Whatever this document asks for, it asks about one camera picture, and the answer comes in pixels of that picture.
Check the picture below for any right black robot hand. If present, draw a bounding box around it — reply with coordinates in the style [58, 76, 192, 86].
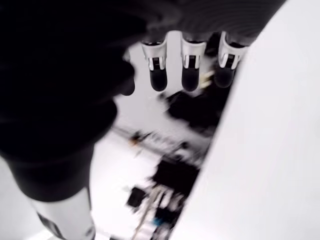
[0, 0, 288, 240]

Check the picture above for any black machine on bench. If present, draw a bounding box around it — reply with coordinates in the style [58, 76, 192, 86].
[126, 186, 145, 209]

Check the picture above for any black cabinet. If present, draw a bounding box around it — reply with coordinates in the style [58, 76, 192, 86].
[151, 159, 201, 196]

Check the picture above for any wood-edged workbench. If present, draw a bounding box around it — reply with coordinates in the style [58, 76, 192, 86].
[133, 187, 176, 240]

